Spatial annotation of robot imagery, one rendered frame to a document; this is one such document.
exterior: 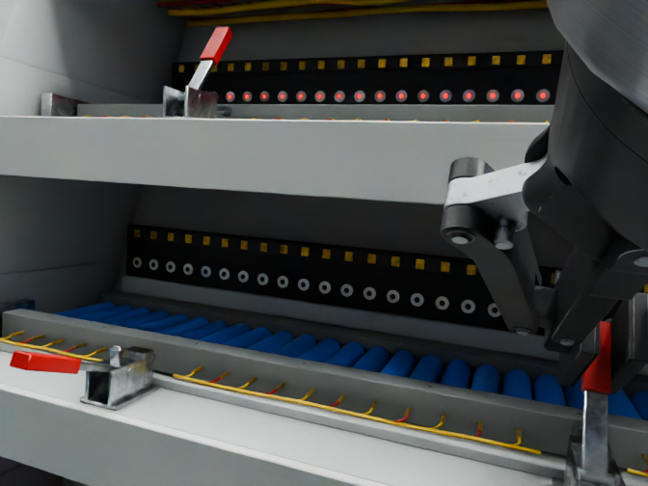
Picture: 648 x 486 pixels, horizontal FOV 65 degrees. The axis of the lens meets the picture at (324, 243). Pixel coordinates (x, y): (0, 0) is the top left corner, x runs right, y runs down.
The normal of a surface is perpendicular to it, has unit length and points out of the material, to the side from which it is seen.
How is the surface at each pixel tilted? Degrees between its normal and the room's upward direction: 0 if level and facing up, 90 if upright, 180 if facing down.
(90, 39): 90
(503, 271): 169
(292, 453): 19
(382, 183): 109
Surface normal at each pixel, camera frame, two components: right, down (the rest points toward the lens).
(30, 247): 0.94, 0.10
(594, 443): -0.26, -0.47
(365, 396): -0.33, 0.06
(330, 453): 0.07, -0.99
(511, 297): -0.23, 0.89
